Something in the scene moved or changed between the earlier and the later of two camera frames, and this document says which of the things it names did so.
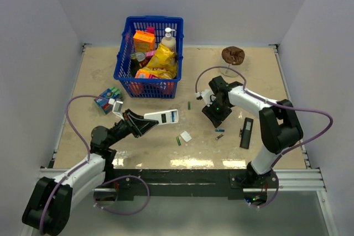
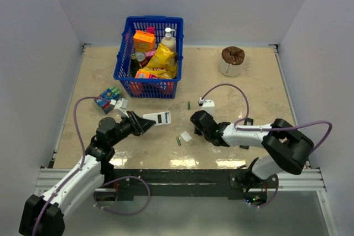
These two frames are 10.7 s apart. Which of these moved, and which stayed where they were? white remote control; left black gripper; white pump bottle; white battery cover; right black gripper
Moved: right black gripper; white remote control
Stayed: white battery cover; left black gripper; white pump bottle
